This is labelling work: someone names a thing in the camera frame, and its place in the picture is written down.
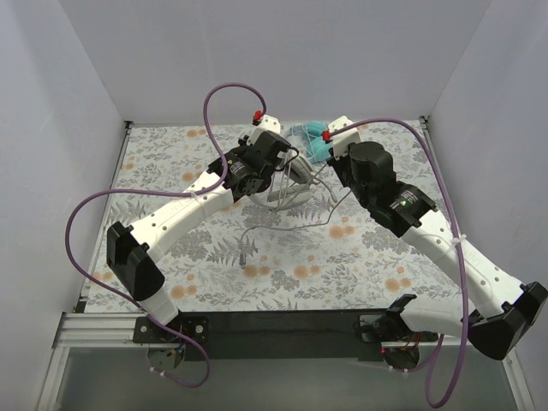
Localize teal white headphones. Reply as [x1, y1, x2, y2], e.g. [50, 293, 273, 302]
[286, 121, 331, 164]

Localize grey headphone cable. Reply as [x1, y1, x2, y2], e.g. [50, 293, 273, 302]
[239, 153, 352, 271]

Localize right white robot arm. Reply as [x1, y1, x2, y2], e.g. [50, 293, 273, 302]
[328, 141, 547, 360]

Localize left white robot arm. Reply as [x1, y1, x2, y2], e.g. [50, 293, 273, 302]
[106, 131, 294, 343]

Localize floral table mat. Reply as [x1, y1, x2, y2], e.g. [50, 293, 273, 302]
[107, 127, 461, 312]

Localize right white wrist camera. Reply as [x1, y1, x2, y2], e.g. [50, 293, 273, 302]
[322, 116, 361, 160]

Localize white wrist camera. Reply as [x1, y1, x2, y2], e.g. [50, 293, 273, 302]
[247, 110, 282, 146]
[322, 116, 361, 160]

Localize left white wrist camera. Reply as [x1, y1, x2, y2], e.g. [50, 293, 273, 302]
[247, 110, 282, 146]

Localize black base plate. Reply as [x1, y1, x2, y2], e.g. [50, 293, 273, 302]
[132, 307, 438, 365]

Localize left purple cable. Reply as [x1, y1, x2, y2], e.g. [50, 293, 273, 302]
[63, 82, 267, 389]

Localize aluminium frame rail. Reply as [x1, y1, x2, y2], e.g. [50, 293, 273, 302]
[33, 312, 146, 411]

